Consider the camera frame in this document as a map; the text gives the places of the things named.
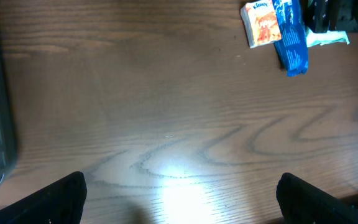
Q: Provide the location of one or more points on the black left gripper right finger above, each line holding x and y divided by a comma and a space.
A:
301, 202

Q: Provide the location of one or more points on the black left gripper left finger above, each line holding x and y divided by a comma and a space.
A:
60, 202

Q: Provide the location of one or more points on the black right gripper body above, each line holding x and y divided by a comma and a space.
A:
322, 16

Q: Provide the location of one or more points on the mint green tissue pack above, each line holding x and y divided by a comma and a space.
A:
328, 37

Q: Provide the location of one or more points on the blue Oreo cookie pack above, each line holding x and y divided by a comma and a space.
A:
292, 48

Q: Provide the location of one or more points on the orange tissue pack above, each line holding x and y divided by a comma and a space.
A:
260, 22

